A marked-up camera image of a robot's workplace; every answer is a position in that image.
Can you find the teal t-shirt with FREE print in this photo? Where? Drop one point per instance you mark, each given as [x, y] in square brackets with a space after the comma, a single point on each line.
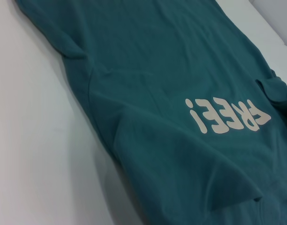
[169, 105]

